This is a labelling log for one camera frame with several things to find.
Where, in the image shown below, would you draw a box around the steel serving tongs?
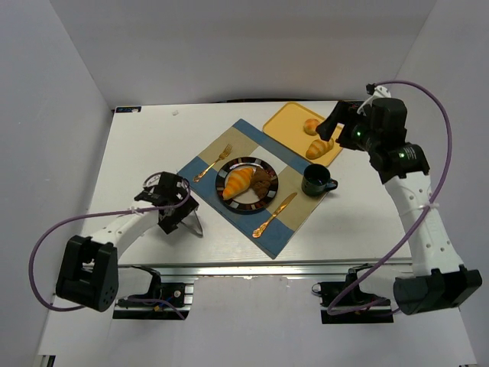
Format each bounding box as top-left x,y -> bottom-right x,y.
180,209 -> 204,238

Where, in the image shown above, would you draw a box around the striped bread roll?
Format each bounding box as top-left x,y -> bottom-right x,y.
306,138 -> 335,160
222,167 -> 254,200

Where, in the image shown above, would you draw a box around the chocolate croissant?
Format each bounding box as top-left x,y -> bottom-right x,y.
250,167 -> 271,200

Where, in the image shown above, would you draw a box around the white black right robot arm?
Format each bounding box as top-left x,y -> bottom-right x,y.
316,97 -> 482,316

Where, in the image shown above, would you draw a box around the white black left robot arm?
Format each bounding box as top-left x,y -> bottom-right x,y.
55,172 -> 198,312

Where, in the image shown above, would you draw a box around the small round bun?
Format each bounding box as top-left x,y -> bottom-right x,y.
303,119 -> 320,136

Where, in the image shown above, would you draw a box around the yellow plastic tray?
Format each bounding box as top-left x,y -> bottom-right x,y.
262,102 -> 342,167

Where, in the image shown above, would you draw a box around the dark green mug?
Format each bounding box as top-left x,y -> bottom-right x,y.
301,164 -> 338,197

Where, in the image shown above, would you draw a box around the gold ornate fork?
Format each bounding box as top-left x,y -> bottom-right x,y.
193,144 -> 232,182

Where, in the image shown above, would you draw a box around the dark rimmed ceramic plate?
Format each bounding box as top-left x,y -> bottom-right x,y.
215,157 -> 279,213

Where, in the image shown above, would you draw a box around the blue beige patchwork placemat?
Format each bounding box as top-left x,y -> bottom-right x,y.
178,119 -> 323,258

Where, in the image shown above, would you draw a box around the gold ornate knife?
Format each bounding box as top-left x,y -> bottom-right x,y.
252,192 -> 297,239

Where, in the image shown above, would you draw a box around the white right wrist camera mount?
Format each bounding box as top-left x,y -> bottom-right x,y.
357,83 -> 391,115

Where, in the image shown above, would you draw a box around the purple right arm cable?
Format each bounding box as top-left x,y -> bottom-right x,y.
326,79 -> 452,317

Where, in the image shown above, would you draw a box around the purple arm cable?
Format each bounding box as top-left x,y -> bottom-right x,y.
28,174 -> 191,311
326,79 -> 452,317

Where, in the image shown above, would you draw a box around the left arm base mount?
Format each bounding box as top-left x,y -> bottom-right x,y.
112,266 -> 194,320

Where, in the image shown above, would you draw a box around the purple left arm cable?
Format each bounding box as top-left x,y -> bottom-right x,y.
28,174 -> 191,311

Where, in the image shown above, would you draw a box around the aluminium table edge rail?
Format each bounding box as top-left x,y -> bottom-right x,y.
118,252 -> 416,277

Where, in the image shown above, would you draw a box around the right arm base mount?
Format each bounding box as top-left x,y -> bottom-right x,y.
311,264 -> 394,325

